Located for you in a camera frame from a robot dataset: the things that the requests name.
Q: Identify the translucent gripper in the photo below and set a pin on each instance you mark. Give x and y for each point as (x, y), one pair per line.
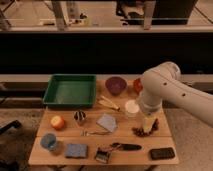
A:
(148, 122)

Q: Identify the silver fork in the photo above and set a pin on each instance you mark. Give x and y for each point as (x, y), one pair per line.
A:
(86, 133)

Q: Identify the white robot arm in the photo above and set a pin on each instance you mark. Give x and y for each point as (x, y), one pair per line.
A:
(163, 83)

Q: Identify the green plastic tray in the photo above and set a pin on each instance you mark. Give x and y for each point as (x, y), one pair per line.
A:
(70, 91)

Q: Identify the bunch of dark grapes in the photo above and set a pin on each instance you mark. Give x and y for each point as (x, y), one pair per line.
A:
(140, 132)

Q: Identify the black phone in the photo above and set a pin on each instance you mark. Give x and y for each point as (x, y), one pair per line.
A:
(162, 153)

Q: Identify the red bowl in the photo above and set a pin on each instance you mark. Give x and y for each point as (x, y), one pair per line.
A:
(137, 85)

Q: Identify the small wooden table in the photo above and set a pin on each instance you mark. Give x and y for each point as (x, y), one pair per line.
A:
(72, 133)

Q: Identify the light blue cloth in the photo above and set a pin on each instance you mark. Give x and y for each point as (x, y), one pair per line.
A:
(108, 122)

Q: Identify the purple bowl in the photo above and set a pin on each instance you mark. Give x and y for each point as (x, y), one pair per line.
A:
(115, 85)

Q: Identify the small metal cup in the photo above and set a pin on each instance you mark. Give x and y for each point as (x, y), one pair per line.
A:
(80, 117)

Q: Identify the blue sponge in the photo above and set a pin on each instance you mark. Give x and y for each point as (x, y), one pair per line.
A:
(76, 151)

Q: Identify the orange apple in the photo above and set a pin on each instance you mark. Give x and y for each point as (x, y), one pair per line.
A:
(57, 122)

